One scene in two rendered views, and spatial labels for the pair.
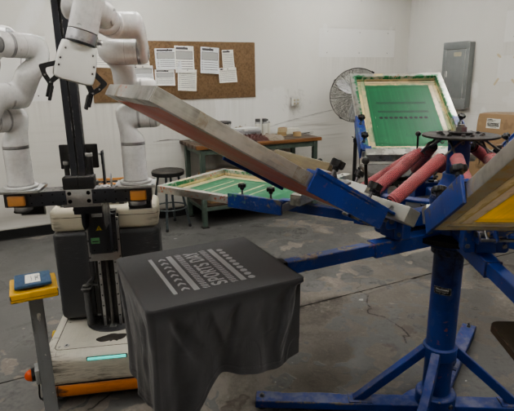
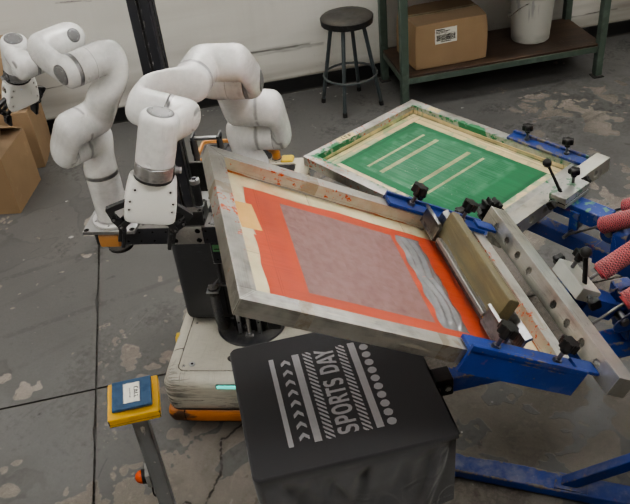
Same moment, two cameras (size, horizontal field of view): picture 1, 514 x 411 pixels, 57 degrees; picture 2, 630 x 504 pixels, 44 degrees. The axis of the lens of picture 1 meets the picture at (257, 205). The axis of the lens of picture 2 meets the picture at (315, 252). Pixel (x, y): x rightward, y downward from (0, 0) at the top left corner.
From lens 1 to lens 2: 0.88 m
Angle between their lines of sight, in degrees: 27
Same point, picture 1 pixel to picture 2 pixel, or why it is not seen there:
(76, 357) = (203, 383)
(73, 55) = (145, 198)
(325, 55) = not seen: outside the picture
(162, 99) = (249, 310)
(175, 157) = not seen: outside the picture
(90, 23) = (163, 160)
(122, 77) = (229, 103)
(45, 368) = (155, 473)
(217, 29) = not seen: outside the picture
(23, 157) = (111, 189)
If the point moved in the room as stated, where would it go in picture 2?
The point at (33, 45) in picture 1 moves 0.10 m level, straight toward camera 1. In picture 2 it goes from (104, 64) to (102, 80)
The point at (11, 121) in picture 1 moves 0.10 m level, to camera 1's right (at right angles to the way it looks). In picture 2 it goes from (91, 149) to (124, 151)
